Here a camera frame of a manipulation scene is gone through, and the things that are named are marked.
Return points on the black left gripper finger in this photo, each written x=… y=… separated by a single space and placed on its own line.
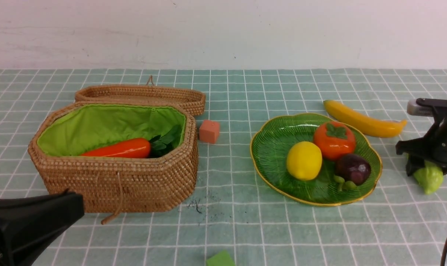
x=29 y=225

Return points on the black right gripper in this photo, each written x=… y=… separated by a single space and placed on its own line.
x=430 y=147

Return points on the light green toy gourd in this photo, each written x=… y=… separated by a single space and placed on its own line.
x=430 y=177

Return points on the yellow toy banana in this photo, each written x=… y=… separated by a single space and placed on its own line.
x=365 y=124

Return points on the purple toy mangosteen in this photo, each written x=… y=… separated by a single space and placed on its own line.
x=351 y=171

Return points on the orange toy persimmon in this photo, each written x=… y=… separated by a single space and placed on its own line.
x=334 y=139

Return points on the yellow toy lemon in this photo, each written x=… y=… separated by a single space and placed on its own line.
x=304 y=161

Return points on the orange toy carrot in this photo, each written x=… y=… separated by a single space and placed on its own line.
x=132 y=148

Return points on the white toy radish green leaves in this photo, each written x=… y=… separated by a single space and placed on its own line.
x=163 y=144

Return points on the woven rattan basket green lining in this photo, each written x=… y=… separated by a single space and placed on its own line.
x=116 y=184

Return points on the green glass leaf plate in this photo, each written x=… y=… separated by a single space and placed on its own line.
x=269 y=148

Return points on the green foam cube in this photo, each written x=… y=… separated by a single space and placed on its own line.
x=223 y=258

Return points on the teal checkered tablecloth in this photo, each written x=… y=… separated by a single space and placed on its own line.
x=232 y=208

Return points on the salmon pink foam cube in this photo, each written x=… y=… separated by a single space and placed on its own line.
x=209 y=131

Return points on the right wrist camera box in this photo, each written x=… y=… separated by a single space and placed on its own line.
x=427 y=107

